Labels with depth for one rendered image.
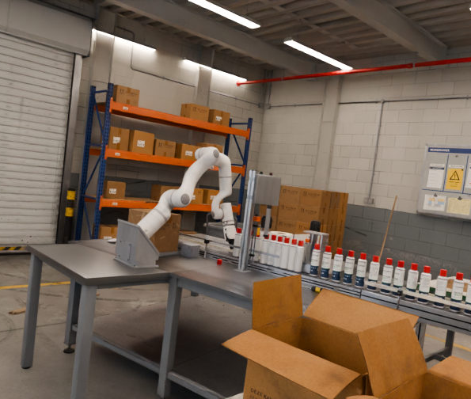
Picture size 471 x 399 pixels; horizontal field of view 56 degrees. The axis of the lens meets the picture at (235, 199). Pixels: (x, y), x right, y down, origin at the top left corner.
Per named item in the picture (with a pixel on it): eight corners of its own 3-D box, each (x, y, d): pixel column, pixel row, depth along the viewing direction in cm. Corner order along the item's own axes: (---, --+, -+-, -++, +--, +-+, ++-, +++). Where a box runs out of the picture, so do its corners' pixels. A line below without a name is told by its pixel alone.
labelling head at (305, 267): (324, 272, 294) (329, 234, 293) (316, 275, 284) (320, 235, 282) (305, 267, 302) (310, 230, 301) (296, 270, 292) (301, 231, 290)
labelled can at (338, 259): (340, 282, 273) (345, 248, 272) (337, 283, 269) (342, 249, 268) (333, 279, 276) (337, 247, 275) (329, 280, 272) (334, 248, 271)
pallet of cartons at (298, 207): (340, 281, 699) (352, 193, 692) (313, 286, 637) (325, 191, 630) (279, 264, 778) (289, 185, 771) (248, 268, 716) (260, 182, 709)
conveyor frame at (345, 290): (366, 295, 267) (367, 287, 266) (360, 298, 258) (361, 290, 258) (169, 244, 363) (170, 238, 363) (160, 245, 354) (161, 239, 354)
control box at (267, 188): (278, 206, 293) (282, 177, 292) (254, 203, 287) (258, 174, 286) (271, 204, 303) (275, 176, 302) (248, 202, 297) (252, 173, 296)
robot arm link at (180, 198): (174, 210, 302) (187, 211, 289) (161, 199, 296) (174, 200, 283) (212, 154, 320) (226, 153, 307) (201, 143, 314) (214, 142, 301)
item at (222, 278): (417, 286, 325) (418, 283, 325) (333, 328, 204) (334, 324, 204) (200, 235, 448) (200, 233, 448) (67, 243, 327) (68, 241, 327)
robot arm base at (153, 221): (153, 248, 276) (174, 227, 284) (134, 225, 269) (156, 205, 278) (141, 245, 292) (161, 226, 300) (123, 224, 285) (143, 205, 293)
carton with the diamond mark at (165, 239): (177, 251, 327) (181, 214, 325) (153, 252, 308) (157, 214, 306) (150, 243, 345) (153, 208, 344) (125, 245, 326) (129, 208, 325)
